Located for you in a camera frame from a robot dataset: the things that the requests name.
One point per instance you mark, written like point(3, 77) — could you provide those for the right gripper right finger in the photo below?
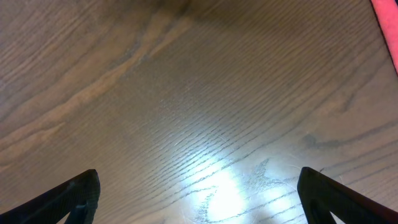
point(323, 198)

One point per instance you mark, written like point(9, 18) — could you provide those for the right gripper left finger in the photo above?
point(76, 200)

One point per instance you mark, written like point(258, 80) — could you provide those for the red garment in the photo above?
point(386, 13)

